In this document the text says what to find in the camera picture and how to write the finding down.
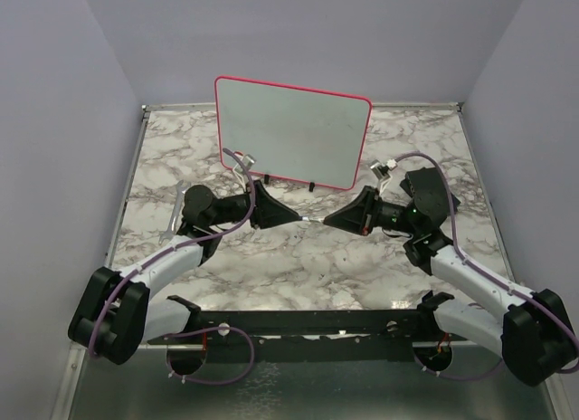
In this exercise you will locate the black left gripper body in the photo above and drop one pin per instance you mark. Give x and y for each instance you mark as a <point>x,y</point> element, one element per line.
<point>255,214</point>

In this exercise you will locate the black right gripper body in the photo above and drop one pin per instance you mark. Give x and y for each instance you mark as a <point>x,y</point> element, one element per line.
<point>380,211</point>

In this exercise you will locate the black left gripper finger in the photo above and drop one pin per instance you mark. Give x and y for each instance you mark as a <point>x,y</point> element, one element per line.
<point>267,222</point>
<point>271,208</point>

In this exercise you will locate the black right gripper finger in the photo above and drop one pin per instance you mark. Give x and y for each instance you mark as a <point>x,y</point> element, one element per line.
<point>352,226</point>
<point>354,212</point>

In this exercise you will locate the white blue whiteboard marker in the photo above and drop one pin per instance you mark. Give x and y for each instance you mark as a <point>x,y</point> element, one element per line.
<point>312,219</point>

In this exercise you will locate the pink framed whiteboard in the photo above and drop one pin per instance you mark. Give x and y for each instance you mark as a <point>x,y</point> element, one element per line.
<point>293,133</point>

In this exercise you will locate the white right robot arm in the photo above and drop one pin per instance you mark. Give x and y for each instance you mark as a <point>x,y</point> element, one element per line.
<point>530,330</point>

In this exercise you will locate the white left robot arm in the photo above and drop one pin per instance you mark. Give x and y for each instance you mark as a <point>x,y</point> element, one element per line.
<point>114,315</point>

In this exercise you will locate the black whiteboard stand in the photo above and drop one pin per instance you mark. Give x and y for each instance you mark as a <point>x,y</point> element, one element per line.
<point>272,180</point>

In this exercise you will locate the silver open-end wrench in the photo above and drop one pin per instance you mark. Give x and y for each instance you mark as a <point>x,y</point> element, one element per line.
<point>171,229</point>

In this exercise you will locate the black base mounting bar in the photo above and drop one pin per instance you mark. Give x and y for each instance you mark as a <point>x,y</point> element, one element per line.
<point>291,336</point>

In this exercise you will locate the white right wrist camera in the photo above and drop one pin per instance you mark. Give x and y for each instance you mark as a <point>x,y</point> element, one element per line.
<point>383,173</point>

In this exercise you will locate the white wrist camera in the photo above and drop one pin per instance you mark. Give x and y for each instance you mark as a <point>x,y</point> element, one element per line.
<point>242,166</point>
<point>383,173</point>

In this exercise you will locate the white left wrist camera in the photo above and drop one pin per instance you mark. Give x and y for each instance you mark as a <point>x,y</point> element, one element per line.
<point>242,166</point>

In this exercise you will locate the black network switch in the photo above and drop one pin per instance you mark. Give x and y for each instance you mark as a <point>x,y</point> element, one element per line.
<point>427,192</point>

